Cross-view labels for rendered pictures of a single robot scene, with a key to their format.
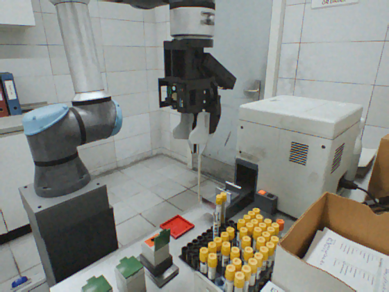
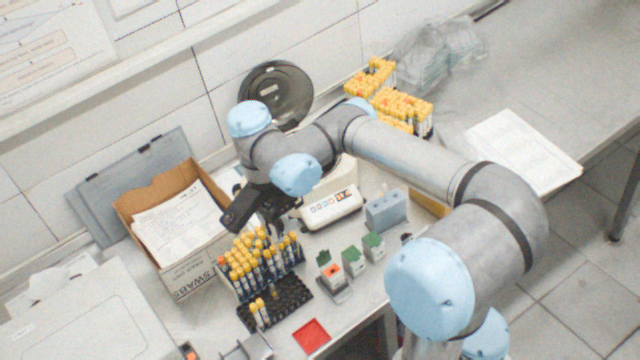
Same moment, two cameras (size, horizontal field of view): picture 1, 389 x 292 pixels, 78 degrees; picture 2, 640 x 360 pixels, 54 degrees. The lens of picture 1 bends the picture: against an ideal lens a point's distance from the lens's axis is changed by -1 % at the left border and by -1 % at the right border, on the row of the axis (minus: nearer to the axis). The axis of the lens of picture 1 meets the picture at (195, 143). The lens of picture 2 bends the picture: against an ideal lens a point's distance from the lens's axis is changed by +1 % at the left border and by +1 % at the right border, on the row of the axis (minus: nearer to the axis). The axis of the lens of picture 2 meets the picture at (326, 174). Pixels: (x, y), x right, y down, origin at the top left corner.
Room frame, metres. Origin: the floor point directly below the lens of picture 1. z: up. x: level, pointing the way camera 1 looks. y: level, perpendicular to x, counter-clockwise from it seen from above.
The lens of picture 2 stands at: (1.20, 0.35, 2.21)
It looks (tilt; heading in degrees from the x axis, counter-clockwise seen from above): 48 degrees down; 196
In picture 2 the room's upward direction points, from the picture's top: 10 degrees counter-clockwise
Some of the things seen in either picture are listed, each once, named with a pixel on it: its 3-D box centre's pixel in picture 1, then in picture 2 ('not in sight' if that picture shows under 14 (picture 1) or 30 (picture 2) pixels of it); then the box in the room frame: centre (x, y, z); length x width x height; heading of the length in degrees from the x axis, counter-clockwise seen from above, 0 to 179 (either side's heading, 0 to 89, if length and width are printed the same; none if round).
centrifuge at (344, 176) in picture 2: not in sight; (311, 172); (0.10, -0.02, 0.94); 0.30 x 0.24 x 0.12; 36
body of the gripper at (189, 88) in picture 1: (189, 76); (272, 189); (0.44, 0.01, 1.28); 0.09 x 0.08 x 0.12; 139
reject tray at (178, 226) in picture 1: (176, 226); (311, 336); (0.55, 0.05, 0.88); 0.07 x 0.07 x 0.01; 45
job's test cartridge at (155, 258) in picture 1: (155, 252); (332, 277); (0.41, 0.09, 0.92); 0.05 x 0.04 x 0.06; 46
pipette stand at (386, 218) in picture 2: not in sight; (386, 213); (0.21, 0.20, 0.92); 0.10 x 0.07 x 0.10; 127
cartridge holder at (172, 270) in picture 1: (156, 261); (334, 283); (0.41, 0.09, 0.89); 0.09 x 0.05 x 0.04; 46
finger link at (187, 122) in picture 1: (184, 131); (285, 228); (0.46, 0.02, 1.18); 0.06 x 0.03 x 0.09; 139
